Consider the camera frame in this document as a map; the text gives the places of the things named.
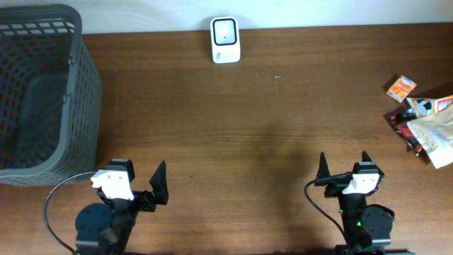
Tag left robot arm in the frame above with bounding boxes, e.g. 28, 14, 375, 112
75, 159, 169, 254

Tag beige kraft paper pouch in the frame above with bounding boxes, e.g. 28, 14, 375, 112
408, 106, 452, 169

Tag yellow wet wipes pack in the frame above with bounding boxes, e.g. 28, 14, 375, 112
406, 96, 452, 118

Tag dark grey plastic basket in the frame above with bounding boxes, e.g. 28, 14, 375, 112
1, 4, 102, 186

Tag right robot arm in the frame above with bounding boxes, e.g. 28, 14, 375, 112
304, 152, 410, 255

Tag black and red snack packet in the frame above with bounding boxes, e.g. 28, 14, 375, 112
385, 108, 423, 156

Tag orange tissue pack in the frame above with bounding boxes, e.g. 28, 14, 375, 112
386, 76, 417, 103

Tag white barcode scanner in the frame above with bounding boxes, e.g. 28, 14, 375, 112
210, 16, 241, 64

